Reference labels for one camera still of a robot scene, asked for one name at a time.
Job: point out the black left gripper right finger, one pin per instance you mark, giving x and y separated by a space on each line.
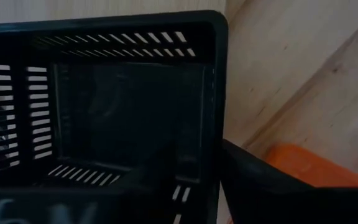
275 202

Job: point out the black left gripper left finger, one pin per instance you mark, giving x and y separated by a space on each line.
145 205

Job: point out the black slotted plastic basket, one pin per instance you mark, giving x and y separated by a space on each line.
120 109

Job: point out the orange slotted plastic basket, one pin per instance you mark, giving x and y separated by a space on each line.
309 168

